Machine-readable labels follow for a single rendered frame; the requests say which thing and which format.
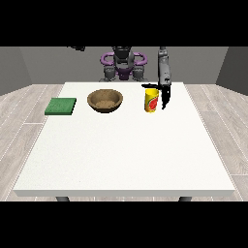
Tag yellow cup with melon print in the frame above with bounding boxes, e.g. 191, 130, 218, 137
143, 88, 160, 113

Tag brown wooden bowl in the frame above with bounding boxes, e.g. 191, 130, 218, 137
86, 88, 124, 113

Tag green square pad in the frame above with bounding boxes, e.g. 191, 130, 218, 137
44, 97, 78, 116

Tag grey robot trunk purple rings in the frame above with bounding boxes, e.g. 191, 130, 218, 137
99, 46, 150, 83

